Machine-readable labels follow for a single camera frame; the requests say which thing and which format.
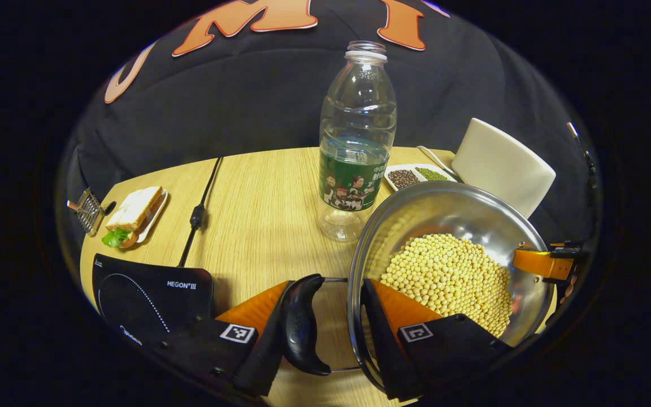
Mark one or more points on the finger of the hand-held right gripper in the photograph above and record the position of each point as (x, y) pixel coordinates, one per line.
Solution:
(534, 263)

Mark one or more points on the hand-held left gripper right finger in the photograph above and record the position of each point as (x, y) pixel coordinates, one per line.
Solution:
(382, 350)

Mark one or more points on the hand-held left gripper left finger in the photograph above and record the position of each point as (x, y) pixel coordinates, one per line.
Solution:
(266, 350)

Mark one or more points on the black induction cooktop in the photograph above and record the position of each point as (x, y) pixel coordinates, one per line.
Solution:
(150, 288)

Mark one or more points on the pile of soybeans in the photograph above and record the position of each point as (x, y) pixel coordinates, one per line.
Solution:
(450, 277)

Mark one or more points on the white toaster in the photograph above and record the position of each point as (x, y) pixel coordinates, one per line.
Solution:
(500, 164)

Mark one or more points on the white divided dish with beans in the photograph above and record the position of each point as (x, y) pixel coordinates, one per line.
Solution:
(416, 176)

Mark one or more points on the sandwich with lettuce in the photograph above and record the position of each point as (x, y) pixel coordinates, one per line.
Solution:
(133, 209)

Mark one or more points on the clear plastic bottle green label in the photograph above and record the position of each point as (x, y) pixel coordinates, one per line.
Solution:
(356, 147)

